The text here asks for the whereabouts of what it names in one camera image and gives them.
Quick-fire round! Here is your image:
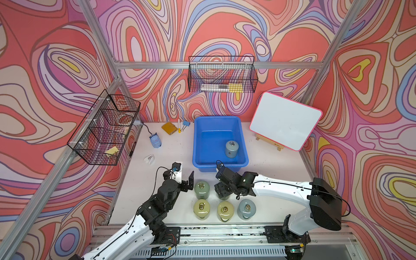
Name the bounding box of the green tea canister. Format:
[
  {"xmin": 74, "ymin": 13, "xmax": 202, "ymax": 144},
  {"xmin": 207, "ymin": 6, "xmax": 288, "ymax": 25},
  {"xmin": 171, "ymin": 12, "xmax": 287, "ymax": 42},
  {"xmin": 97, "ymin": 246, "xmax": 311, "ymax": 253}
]
[
  {"xmin": 194, "ymin": 180, "xmax": 210, "ymax": 200},
  {"xmin": 217, "ymin": 194, "xmax": 230, "ymax": 200}
]

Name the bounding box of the yellow-green tea canister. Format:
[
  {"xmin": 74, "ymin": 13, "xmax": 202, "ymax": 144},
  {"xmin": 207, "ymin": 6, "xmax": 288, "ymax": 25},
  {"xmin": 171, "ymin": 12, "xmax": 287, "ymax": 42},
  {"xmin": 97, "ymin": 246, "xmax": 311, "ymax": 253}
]
[
  {"xmin": 193, "ymin": 199, "xmax": 211, "ymax": 221},
  {"xmin": 217, "ymin": 201, "xmax": 235, "ymax": 222}
]

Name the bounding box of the blue-grey tea canister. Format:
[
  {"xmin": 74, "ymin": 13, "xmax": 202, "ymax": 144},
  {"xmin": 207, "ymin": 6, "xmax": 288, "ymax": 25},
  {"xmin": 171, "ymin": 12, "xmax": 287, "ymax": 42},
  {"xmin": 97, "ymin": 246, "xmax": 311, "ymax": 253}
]
[{"xmin": 237, "ymin": 199, "xmax": 257, "ymax": 221}]

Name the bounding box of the light blue tea canister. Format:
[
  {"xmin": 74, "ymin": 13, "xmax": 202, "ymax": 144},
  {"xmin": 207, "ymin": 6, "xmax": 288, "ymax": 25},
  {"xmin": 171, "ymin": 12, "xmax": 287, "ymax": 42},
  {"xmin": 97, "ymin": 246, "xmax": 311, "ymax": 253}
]
[{"xmin": 225, "ymin": 140, "xmax": 239, "ymax": 158}]

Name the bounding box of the green tea canister back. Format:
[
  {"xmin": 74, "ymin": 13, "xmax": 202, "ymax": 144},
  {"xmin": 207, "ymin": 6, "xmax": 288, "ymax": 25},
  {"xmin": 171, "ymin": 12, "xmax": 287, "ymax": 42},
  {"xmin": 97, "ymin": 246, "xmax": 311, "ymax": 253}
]
[{"xmin": 217, "ymin": 194, "xmax": 230, "ymax": 200}]

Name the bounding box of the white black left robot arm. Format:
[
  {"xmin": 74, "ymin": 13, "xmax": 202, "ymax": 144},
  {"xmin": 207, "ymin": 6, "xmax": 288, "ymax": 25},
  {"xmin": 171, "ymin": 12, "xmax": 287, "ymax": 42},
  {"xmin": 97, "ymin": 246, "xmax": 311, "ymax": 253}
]
[{"xmin": 70, "ymin": 172, "xmax": 194, "ymax": 260}]

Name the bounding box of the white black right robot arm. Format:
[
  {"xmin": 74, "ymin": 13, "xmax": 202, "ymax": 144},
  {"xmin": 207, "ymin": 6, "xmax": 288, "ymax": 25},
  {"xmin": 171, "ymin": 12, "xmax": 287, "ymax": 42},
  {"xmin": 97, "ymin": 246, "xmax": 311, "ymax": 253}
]
[{"xmin": 215, "ymin": 168, "xmax": 343, "ymax": 236}]

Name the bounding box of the blue plastic basket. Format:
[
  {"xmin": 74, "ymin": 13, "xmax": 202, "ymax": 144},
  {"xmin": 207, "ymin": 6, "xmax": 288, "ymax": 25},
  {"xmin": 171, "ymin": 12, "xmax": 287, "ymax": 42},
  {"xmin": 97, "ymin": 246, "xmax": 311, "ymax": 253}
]
[{"xmin": 192, "ymin": 116, "xmax": 249, "ymax": 172}]

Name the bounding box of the yellow sponge in basket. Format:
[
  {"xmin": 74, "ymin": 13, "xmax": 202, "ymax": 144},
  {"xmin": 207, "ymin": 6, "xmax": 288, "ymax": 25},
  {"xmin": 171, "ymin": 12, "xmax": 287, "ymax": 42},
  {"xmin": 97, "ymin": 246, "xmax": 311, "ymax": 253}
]
[{"xmin": 104, "ymin": 146, "xmax": 120, "ymax": 157}]

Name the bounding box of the yellow block in basket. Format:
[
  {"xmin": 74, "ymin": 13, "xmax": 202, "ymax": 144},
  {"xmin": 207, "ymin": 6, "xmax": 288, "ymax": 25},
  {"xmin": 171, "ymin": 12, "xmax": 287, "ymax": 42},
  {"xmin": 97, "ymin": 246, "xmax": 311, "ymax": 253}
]
[{"xmin": 227, "ymin": 83, "xmax": 244, "ymax": 93}]

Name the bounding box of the wooden whiteboard stand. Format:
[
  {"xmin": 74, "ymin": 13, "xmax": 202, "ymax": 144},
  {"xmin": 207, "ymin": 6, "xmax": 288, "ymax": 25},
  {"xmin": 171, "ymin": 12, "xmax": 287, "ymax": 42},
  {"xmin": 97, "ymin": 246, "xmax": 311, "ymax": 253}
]
[{"xmin": 256, "ymin": 133, "xmax": 284, "ymax": 151}]

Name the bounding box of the small blue mouse device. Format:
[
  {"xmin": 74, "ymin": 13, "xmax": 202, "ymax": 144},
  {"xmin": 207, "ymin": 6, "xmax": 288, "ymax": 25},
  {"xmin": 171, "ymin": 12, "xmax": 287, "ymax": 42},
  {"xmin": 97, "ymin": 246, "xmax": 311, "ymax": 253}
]
[{"xmin": 149, "ymin": 133, "xmax": 162, "ymax": 148}]

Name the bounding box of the white yellow marker pen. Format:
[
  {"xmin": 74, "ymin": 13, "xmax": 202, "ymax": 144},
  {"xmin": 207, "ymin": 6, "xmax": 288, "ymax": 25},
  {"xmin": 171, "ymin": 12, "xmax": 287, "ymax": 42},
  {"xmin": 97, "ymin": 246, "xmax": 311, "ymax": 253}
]
[{"xmin": 177, "ymin": 119, "xmax": 182, "ymax": 133}]

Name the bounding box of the green circuit board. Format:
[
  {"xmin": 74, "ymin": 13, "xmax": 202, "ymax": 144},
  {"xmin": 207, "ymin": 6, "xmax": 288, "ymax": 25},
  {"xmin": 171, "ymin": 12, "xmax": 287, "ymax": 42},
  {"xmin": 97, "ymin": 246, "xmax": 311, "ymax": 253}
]
[{"xmin": 151, "ymin": 247, "xmax": 172, "ymax": 256}]

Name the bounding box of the yellow sticky note pad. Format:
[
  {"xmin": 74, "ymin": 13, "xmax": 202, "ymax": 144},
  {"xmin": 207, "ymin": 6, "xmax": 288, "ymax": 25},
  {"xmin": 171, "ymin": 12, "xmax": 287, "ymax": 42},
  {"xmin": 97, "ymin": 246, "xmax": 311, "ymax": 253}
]
[{"xmin": 161, "ymin": 122, "xmax": 178, "ymax": 135}]

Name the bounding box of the pink framed whiteboard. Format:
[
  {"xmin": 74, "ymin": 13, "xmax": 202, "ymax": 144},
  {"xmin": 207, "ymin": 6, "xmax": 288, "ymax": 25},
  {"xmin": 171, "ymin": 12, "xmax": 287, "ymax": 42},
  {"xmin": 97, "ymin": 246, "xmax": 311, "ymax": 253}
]
[{"xmin": 249, "ymin": 92, "xmax": 323, "ymax": 151}]

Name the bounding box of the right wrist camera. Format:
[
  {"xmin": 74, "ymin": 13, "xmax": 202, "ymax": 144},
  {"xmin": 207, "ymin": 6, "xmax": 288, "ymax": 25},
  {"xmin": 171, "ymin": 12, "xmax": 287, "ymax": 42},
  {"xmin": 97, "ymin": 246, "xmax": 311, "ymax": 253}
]
[{"xmin": 216, "ymin": 166, "xmax": 242, "ymax": 185}]

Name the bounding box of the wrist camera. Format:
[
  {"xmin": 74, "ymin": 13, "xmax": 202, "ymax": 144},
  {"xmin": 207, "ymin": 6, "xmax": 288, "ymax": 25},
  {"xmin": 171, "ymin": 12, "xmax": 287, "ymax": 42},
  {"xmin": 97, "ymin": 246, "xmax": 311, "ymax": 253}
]
[
  {"xmin": 163, "ymin": 162, "xmax": 182, "ymax": 184},
  {"xmin": 216, "ymin": 166, "xmax": 242, "ymax": 185}
]

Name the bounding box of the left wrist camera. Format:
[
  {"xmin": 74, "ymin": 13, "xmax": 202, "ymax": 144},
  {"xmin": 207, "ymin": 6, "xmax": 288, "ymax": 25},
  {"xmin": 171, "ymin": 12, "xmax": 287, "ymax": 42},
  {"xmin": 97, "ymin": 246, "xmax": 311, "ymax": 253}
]
[{"xmin": 163, "ymin": 162, "xmax": 182, "ymax": 184}]

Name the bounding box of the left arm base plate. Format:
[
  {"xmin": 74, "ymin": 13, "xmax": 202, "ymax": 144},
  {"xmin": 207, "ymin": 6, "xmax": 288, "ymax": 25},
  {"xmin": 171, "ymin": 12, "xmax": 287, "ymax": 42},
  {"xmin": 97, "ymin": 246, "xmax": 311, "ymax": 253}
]
[{"xmin": 153, "ymin": 226, "xmax": 181, "ymax": 245}]

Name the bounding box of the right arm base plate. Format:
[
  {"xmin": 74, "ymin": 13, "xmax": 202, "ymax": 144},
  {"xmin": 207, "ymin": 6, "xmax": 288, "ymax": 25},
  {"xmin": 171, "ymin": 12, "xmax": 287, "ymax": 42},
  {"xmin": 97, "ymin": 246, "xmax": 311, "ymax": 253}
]
[{"xmin": 263, "ymin": 225, "xmax": 311, "ymax": 244}]

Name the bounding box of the black wire basket left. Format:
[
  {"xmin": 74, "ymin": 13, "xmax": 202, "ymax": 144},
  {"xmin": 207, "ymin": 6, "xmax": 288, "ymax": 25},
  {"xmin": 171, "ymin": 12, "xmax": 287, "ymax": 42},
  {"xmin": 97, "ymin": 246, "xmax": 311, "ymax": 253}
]
[{"xmin": 67, "ymin": 90, "xmax": 141, "ymax": 166}]

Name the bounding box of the black wire basket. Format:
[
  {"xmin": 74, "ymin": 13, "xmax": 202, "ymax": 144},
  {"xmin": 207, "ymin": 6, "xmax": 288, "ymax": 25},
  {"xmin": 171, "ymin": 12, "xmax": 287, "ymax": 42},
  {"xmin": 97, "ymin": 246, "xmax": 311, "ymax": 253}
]
[
  {"xmin": 67, "ymin": 90, "xmax": 141, "ymax": 166},
  {"xmin": 187, "ymin": 55, "xmax": 258, "ymax": 93}
]

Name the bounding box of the black wire basket back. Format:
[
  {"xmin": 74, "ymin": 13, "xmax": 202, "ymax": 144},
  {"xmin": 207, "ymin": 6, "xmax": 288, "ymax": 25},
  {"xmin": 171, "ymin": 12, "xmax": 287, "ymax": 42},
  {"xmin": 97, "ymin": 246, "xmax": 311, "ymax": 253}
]
[{"xmin": 187, "ymin": 55, "xmax": 258, "ymax": 93}]

